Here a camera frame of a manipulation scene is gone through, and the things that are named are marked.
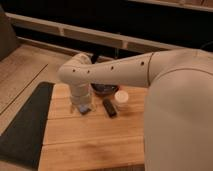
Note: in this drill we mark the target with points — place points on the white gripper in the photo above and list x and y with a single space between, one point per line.
80 95

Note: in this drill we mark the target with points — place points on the white ceramic cup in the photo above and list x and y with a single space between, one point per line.
121 97

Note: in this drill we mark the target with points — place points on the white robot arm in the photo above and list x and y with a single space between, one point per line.
178 110

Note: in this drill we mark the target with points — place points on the black bowl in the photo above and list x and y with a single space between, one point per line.
104 90

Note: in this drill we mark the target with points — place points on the black rectangular bar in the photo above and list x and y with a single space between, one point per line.
109 108

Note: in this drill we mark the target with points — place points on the dark floor mat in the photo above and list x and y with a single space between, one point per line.
21 142

